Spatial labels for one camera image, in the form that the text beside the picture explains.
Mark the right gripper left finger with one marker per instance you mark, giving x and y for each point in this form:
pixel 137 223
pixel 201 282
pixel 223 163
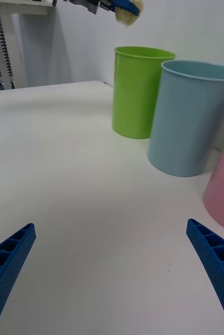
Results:
pixel 7 267

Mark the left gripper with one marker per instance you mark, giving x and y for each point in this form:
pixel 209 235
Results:
pixel 93 5

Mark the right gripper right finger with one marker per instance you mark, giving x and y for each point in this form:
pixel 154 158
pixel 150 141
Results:
pixel 216 261

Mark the pale yellow ball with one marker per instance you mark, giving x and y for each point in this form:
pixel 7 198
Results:
pixel 126 20

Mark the green plastic bin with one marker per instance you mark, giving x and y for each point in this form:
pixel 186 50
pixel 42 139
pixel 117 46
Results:
pixel 133 99

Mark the pale blue plastic bin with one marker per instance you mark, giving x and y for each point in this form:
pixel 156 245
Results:
pixel 185 125

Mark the grey metal shelf rack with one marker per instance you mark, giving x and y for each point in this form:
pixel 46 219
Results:
pixel 2 44

